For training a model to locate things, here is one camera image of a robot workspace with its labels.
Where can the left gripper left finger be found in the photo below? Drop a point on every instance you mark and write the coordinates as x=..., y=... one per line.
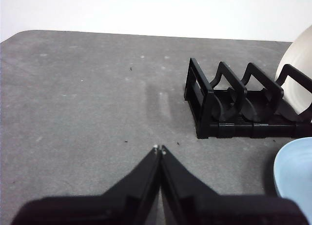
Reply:
x=109, y=208

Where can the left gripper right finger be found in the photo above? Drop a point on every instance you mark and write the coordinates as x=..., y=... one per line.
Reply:
x=207, y=208

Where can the blue round plate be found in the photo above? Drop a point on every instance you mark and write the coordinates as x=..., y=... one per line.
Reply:
x=295, y=166

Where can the cream white round plate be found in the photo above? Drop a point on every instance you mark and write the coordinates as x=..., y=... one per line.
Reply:
x=297, y=54

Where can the black plastic plate rack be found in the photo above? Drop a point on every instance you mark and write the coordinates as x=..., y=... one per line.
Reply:
x=204, y=108

